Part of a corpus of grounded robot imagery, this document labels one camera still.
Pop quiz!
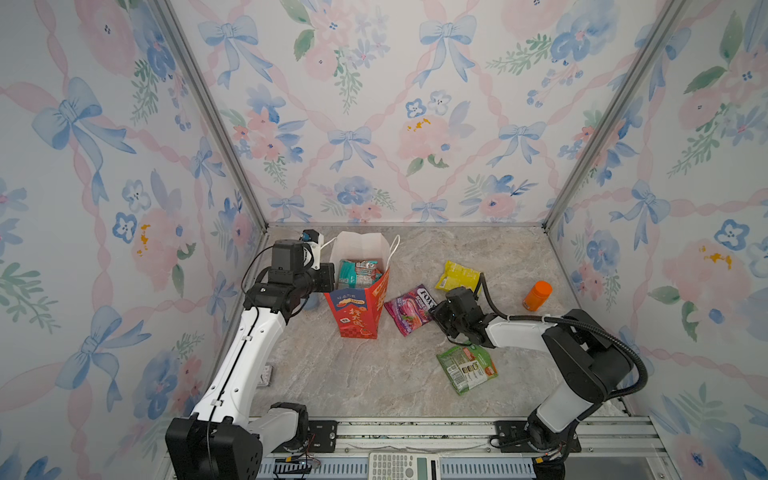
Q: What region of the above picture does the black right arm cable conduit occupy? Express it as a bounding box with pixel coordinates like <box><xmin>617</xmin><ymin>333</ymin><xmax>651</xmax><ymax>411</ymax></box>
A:
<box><xmin>476</xmin><ymin>272</ymin><xmax>649</xmax><ymax>402</ymax></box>

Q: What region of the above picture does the grey calculator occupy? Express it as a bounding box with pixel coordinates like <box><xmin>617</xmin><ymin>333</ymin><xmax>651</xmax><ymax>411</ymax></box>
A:
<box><xmin>368</xmin><ymin>452</ymin><xmax>441</xmax><ymax>480</ymax></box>

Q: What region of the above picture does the teal Fox's candy bag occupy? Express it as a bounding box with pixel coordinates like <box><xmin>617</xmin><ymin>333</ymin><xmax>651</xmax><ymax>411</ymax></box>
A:
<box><xmin>337</xmin><ymin>260</ymin><xmax>357</xmax><ymax>289</ymax></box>

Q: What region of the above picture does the red paper gift bag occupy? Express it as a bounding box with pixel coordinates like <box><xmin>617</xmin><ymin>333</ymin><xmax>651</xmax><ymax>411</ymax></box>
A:
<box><xmin>325</xmin><ymin>231</ymin><xmax>401</xmax><ymax>340</ymax></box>

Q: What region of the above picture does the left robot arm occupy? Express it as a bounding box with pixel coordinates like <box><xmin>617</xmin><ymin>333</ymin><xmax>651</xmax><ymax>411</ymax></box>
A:
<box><xmin>165</xmin><ymin>230</ymin><xmax>335</xmax><ymax>479</ymax></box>

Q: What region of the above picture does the light green snack bag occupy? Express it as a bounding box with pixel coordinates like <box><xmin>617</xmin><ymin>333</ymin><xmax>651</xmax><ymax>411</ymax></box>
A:
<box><xmin>436</xmin><ymin>345</ymin><xmax>498</xmax><ymax>395</ymax></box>

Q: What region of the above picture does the yellow chips snack bag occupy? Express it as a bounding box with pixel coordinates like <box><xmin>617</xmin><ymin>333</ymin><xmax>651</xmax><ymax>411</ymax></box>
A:
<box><xmin>435</xmin><ymin>261</ymin><xmax>480</xmax><ymax>292</ymax></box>

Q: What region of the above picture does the small square clock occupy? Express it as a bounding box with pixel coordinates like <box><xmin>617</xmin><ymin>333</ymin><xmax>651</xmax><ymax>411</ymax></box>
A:
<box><xmin>257</xmin><ymin>365</ymin><xmax>274</xmax><ymax>388</ymax></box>

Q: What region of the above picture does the orange plastic bottle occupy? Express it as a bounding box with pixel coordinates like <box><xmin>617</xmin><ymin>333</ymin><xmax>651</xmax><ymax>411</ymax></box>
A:
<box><xmin>523</xmin><ymin>281</ymin><xmax>553</xmax><ymax>312</ymax></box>

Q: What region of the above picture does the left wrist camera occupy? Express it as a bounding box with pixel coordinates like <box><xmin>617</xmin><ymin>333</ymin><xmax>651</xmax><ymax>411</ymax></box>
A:
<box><xmin>300</xmin><ymin>229</ymin><xmax>325</xmax><ymax>270</ymax></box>

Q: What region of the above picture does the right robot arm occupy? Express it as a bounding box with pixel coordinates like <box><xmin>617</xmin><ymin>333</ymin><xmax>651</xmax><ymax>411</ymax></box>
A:
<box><xmin>430</xmin><ymin>287</ymin><xmax>648</xmax><ymax>456</ymax></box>

